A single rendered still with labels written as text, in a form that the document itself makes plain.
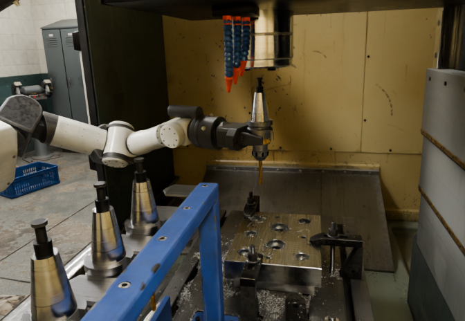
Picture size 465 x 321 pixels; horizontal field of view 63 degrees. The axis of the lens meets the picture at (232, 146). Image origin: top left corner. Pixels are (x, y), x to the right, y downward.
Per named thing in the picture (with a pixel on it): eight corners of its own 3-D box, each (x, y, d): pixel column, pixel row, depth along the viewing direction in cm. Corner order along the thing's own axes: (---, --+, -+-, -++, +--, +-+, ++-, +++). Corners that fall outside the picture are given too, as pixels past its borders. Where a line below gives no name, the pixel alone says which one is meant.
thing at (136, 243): (98, 254, 54) (97, 249, 54) (117, 236, 59) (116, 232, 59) (144, 259, 53) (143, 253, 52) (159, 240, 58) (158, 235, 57)
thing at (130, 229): (150, 247, 57) (148, 232, 57) (118, 240, 60) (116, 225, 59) (173, 229, 63) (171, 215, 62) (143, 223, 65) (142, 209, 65)
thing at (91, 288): (46, 304, 44) (45, 298, 44) (74, 277, 49) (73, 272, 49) (101, 310, 42) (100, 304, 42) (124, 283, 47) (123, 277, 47)
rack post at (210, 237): (189, 331, 82) (179, 203, 74) (196, 315, 87) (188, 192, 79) (234, 337, 80) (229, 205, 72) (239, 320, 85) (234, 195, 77)
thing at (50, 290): (59, 328, 37) (49, 267, 36) (20, 323, 38) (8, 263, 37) (85, 299, 42) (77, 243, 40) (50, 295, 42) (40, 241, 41)
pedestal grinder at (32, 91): (30, 163, 541) (16, 82, 512) (21, 159, 567) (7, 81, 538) (63, 156, 573) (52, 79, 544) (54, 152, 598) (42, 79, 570)
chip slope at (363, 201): (162, 277, 151) (156, 216, 144) (208, 208, 214) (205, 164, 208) (403, 301, 132) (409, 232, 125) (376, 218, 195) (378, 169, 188)
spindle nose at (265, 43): (280, 68, 79) (280, 7, 76) (212, 69, 86) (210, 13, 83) (301, 64, 93) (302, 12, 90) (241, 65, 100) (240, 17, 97)
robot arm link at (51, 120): (44, 155, 113) (-8, 143, 106) (49, 131, 119) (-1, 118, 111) (55, 133, 106) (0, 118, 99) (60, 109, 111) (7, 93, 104)
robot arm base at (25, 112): (9, 169, 107) (-26, 142, 105) (41, 144, 117) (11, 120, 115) (21, 138, 98) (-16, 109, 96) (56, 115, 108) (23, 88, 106)
